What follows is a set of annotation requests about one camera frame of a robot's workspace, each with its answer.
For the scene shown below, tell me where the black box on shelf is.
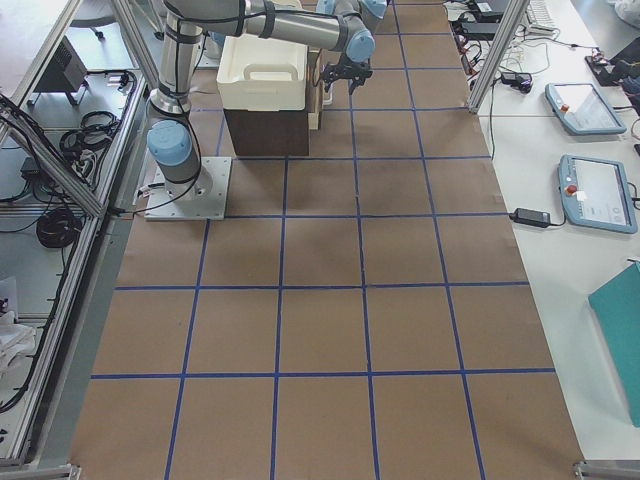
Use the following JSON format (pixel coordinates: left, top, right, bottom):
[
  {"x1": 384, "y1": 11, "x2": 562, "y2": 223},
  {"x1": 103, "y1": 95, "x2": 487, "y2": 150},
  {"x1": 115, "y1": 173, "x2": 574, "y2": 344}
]
[{"x1": 34, "y1": 36, "x2": 87, "y2": 94}]

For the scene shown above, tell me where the small black power adapter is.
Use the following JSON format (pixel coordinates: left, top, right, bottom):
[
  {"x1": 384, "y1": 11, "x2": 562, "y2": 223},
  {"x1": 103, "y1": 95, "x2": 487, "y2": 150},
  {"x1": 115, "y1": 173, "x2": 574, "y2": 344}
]
[{"x1": 509, "y1": 208, "x2": 551, "y2": 228}]

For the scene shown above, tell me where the brown paper table cover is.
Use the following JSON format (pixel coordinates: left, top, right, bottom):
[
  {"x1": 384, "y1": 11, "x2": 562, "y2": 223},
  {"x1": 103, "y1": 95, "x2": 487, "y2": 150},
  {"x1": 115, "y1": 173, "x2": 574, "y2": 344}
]
[{"x1": 71, "y1": 1, "x2": 581, "y2": 479}]

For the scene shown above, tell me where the teal folder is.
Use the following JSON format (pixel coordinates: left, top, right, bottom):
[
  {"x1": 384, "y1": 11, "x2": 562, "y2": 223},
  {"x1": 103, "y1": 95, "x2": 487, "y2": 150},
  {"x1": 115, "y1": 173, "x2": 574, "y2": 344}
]
[{"x1": 588, "y1": 262, "x2": 639, "y2": 427}]

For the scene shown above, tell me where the crumpled white cloth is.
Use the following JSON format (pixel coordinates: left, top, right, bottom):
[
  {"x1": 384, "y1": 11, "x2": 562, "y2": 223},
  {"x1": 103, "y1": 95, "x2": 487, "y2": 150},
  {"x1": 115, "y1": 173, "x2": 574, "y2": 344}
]
[{"x1": 1, "y1": 311, "x2": 36, "y2": 377}]

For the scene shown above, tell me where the dark brown wooden cabinet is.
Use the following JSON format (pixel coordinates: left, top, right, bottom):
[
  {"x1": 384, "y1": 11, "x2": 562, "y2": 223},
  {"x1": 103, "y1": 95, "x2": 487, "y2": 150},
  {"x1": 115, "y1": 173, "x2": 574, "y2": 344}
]
[{"x1": 224, "y1": 109, "x2": 309, "y2": 157}]

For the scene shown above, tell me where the white plastic tray box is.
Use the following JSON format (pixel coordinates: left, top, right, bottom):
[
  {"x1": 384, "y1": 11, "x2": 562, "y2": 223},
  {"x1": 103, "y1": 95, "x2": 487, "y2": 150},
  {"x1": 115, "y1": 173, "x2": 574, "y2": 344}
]
[{"x1": 217, "y1": 34, "x2": 307, "y2": 112}]

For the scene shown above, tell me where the lower blue teach pendant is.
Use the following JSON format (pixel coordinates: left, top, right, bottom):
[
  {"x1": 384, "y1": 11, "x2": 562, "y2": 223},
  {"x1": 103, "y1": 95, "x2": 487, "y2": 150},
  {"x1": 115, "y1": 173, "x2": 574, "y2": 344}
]
[{"x1": 557, "y1": 154, "x2": 638, "y2": 234}]

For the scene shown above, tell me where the aluminium frame post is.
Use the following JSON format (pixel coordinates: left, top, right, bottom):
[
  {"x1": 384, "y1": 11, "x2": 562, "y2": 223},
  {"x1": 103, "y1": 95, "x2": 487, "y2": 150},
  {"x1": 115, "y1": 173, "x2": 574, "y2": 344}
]
[{"x1": 467, "y1": 0, "x2": 529, "y2": 114}]

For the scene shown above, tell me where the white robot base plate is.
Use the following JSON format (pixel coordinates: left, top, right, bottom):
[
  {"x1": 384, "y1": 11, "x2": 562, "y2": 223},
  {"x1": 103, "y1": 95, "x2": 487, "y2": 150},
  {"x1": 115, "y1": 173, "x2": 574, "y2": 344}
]
[{"x1": 143, "y1": 156, "x2": 232, "y2": 221}]

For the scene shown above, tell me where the upper blue teach pendant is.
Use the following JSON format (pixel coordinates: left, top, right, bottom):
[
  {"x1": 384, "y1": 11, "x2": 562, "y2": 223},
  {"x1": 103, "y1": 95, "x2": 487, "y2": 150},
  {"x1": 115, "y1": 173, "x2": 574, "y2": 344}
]
[{"x1": 545, "y1": 83, "x2": 627, "y2": 135}]

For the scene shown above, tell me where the light wooden drawer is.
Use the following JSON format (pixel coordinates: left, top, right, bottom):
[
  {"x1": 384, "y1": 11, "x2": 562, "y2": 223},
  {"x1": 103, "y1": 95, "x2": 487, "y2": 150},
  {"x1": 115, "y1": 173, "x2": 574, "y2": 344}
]
[{"x1": 306, "y1": 47, "x2": 332, "y2": 131}]

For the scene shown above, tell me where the blue teach pendant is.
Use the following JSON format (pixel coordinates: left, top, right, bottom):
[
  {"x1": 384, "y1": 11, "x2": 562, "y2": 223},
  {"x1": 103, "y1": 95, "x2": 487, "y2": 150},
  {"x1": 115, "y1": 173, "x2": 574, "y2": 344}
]
[
  {"x1": 557, "y1": 154, "x2": 638, "y2": 234},
  {"x1": 545, "y1": 83, "x2": 627, "y2": 135}
]

